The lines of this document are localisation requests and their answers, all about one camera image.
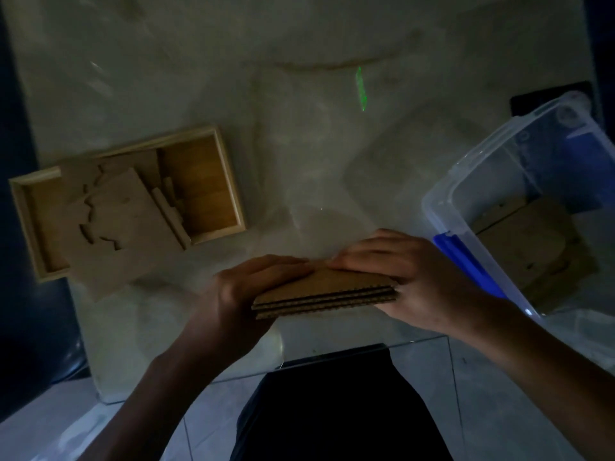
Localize clear plastic storage bin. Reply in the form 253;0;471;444
421;90;615;377

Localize brown corrugated cardboard sheet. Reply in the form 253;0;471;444
255;294;399;321
252;289;399;312
253;267;400;305

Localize person's dark trousers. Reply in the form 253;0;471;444
230;344;455;461

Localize person's right forearm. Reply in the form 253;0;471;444
452;297;615;461

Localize person's left hand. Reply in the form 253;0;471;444
185;255;316;376

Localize wooden tray box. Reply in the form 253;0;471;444
9;125;248;284

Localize person's left forearm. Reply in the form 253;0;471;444
79;331;243;461

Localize small jagged-cut cardboard piece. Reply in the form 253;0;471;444
60;149;162;203

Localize large jagged-cut cardboard piece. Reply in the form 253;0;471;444
60;168;193;303

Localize person's right hand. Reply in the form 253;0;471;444
327;229;506;339

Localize cardboard pieces in bin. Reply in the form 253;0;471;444
470;196;601;305

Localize blue bin latch handle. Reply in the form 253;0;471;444
432;233;510;301
564;122;615;204

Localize narrow cardboard strip piece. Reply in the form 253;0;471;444
151;177;193;250

